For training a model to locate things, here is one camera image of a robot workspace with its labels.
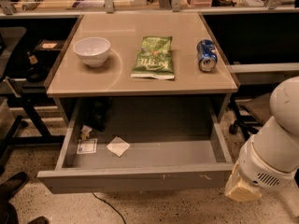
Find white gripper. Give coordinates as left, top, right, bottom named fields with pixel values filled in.
left=224, top=135, right=295, bottom=202

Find grey top drawer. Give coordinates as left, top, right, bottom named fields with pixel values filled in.
left=37, top=96, right=234, bottom=193

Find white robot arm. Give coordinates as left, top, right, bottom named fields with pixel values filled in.
left=225, top=77, right=299, bottom=202

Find grey drawer cabinet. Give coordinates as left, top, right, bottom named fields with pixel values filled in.
left=46, top=11, right=238, bottom=113

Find black object in drawer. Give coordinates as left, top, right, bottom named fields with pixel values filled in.
left=84, top=97, right=111, bottom=132

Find black office chair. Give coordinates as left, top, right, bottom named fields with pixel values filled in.
left=229, top=93, right=272, bottom=140

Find white folded paper packet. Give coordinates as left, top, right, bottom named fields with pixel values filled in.
left=107, top=136, right=130, bottom=157

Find blue soda can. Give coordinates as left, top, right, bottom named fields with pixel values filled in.
left=196, top=39, right=218, bottom=72

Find white square label card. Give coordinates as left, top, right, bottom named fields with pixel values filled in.
left=77, top=139, right=97, bottom=154

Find green chip bag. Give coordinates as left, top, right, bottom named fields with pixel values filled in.
left=131, top=36, right=175, bottom=80

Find small crumpled white wrapper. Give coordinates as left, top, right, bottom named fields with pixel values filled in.
left=80, top=125, right=93, bottom=140

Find white ceramic bowl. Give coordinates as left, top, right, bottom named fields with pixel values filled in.
left=73, top=37, right=110, bottom=67

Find black shoe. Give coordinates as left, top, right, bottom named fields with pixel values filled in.
left=0, top=172, right=29, bottom=202

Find black side table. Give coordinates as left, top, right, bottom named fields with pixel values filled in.
left=0, top=26, right=68, bottom=161

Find black floor cable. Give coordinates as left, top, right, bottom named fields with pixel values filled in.
left=92, top=192, right=128, bottom=224

